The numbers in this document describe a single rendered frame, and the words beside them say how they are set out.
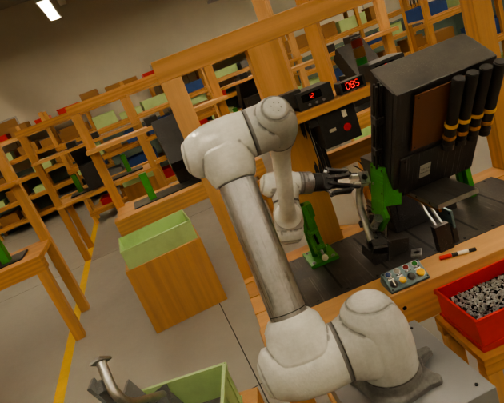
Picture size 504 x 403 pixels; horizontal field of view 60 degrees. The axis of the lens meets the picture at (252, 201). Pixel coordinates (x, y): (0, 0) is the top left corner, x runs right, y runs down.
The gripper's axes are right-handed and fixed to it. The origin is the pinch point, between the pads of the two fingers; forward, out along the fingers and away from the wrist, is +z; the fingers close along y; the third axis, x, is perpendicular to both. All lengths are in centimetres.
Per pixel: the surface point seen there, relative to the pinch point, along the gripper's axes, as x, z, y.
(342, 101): -12.4, -3.8, 31.3
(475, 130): -36.3, 28.3, -3.7
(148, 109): 494, -90, 463
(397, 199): -4.9, 10.6, -12.4
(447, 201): -21.4, 18.7, -22.9
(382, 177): -11.5, 3.4, -6.3
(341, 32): 419, 295, 596
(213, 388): 15, -66, -69
